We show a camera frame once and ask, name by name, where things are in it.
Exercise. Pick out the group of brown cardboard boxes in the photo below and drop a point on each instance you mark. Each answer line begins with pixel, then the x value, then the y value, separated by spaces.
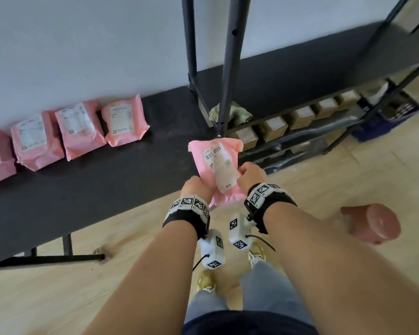
pixel 274 127

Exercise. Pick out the person's blue jeans leg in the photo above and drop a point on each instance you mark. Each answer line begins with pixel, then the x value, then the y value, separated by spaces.
pixel 204 305
pixel 272 289

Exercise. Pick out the pink plastic stool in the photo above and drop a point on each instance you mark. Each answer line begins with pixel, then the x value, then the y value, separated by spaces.
pixel 380 225

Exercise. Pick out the person's yellow-green shoe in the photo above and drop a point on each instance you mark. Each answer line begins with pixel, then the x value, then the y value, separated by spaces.
pixel 206 282
pixel 256 256

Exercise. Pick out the black low table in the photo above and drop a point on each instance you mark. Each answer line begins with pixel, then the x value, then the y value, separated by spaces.
pixel 90 191

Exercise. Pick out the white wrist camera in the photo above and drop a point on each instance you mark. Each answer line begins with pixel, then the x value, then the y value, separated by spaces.
pixel 211 249

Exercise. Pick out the blue plastic crate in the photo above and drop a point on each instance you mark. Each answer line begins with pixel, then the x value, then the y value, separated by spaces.
pixel 387 122

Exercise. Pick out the person's right hand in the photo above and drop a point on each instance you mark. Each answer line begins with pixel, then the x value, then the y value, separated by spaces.
pixel 253 176

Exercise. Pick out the black marker wristband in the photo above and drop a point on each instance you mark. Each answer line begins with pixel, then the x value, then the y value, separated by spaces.
pixel 272 202
pixel 186 214

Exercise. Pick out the person's left hand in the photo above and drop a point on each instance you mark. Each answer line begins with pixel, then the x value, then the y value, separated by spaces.
pixel 192 186

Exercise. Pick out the white marker cube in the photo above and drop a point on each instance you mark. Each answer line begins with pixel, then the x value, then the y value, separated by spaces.
pixel 239 231

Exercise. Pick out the dark metal shelf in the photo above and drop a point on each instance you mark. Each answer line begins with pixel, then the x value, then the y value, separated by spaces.
pixel 300 73

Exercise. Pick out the person's left forearm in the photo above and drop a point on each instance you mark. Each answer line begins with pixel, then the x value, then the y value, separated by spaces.
pixel 143 286

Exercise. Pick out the green and pink cleaning cloth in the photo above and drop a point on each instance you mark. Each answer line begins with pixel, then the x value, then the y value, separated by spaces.
pixel 241 113

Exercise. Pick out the person's dark shirt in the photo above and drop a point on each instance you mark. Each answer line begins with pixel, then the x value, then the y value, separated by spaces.
pixel 248 324

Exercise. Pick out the person's right forearm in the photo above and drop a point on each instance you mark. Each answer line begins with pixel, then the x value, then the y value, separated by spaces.
pixel 342 275

